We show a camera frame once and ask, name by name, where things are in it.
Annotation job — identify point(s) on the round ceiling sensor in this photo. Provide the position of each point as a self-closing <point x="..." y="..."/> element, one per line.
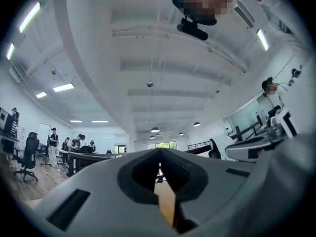
<point x="150" y="84"/>
<point x="53" y="72"/>

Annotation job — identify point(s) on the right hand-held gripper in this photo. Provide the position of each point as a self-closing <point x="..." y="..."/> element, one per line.
<point x="281" y="130"/>

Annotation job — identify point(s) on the large window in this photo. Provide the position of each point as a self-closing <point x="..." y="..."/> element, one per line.
<point x="168" y="145"/>

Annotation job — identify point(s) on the ceiling light panel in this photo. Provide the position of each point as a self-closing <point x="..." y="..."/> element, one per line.
<point x="63" y="87"/>
<point x="29" y="17"/>
<point x="10" y="51"/>
<point x="76" y="121"/>
<point x="41" y="94"/>
<point x="262" y="39"/>
<point x="99" y="121"/>

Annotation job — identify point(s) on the white garment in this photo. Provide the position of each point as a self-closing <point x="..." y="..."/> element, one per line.
<point x="221" y="143"/>

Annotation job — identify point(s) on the whiteboard on stand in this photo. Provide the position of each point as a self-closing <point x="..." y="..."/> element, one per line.
<point x="44" y="132"/>

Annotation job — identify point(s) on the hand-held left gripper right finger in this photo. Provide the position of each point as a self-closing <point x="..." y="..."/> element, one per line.
<point x="217" y="181"/>

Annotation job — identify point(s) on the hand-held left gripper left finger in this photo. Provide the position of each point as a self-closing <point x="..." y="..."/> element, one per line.
<point x="103" y="181"/>

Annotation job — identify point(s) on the black curved railing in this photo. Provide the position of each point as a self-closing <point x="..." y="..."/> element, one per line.
<point x="81" y="155"/>

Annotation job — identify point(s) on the black computer monitor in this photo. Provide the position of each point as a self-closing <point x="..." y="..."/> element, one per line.
<point x="6" y="122"/>

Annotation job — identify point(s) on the black head-worn camera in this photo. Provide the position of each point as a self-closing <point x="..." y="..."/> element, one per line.
<point x="192" y="31"/>

